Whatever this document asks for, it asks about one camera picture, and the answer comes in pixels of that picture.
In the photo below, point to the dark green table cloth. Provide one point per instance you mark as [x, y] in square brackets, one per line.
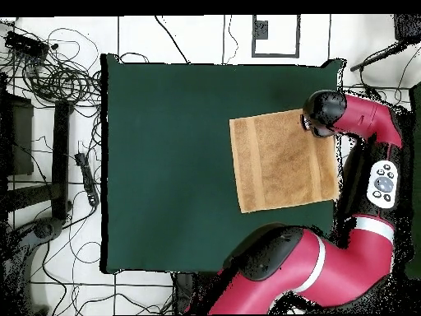
[148, 148]

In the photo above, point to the black tripod rod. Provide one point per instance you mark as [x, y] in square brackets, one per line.
[378, 56]

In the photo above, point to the long black bar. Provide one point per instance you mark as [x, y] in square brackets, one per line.
[61, 158]

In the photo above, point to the grey square frame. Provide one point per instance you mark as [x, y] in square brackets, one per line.
[253, 46]

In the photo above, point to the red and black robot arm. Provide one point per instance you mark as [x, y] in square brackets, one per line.
[329, 263]

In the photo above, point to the black chair base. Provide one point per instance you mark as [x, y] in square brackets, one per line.
[44, 230]

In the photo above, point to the black speckled box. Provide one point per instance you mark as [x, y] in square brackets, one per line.
[408, 28]

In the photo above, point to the black flat box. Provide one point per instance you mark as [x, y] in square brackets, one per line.
[19, 138]

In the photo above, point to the orange terry towel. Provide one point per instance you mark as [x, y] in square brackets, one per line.
[279, 164]

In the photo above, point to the small black power strip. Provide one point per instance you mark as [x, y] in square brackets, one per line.
[87, 177]

